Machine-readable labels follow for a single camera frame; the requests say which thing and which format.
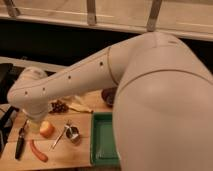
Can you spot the bunch of dark grapes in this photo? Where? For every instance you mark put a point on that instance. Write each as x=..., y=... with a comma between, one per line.
x=59, y=107

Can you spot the green plastic tray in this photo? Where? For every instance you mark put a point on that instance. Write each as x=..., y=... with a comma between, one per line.
x=102, y=145

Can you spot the metal measuring cup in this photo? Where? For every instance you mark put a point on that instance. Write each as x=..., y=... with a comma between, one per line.
x=71, y=132

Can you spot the dark red bowl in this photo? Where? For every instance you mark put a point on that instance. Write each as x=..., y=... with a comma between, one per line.
x=108, y=96

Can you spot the yellow banana piece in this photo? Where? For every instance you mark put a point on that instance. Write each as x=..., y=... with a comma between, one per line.
x=79, y=105

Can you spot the black object at left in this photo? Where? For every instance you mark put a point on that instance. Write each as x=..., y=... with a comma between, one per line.
x=5, y=115

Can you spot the orange apple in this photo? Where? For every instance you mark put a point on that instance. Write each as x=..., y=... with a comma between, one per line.
x=46, y=129

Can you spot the red chili pepper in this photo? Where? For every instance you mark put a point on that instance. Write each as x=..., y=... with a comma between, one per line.
x=41, y=156

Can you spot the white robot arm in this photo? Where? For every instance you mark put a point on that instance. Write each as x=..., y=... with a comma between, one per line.
x=163, y=108

